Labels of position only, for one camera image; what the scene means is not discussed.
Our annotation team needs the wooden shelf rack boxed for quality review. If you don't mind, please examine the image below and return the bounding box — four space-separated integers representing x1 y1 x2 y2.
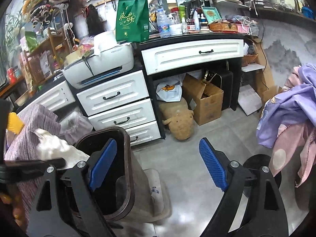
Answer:
21 28 70 86

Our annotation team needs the white desk drawer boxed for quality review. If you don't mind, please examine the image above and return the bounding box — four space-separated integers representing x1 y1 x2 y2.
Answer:
141 39 244 75

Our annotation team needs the green tote bag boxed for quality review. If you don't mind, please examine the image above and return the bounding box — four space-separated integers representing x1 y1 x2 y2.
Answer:
115 0 150 42

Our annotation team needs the cardboard box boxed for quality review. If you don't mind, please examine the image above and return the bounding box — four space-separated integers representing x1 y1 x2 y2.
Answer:
182 74 223 126

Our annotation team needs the white printer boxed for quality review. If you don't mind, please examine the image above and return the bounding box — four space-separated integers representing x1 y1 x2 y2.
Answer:
63 43 134 89

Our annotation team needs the brown trash bin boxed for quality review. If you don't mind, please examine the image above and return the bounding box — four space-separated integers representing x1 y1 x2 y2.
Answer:
74 127 154 223

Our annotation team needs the brown plush toy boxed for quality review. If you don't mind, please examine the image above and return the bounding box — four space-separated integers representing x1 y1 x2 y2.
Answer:
158 97 194 141

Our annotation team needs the white plastic bag orange print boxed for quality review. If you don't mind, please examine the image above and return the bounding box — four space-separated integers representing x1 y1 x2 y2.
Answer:
156 74 185 102

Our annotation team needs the red tin can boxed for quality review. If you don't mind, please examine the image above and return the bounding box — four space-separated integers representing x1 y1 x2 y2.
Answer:
7 67 17 84

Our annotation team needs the yellow foam fruit net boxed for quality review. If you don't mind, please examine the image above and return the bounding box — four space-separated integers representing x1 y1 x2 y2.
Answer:
7 112 25 135

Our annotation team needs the purple cloth pile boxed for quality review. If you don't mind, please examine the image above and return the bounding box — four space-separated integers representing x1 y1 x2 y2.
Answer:
256 64 315 187

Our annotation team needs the white low cabinet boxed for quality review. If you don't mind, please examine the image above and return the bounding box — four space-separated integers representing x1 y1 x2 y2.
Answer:
17 81 75 115

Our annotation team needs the white drawer cabinet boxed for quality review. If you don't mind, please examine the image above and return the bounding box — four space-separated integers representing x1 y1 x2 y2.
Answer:
77 70 161 146

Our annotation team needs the water bottle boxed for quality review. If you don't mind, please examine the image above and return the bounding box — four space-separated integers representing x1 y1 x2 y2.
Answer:
157 8 171 38

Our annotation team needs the purple striped tablecloth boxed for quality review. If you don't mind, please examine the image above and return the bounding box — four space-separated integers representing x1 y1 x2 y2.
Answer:
3 103 62 213

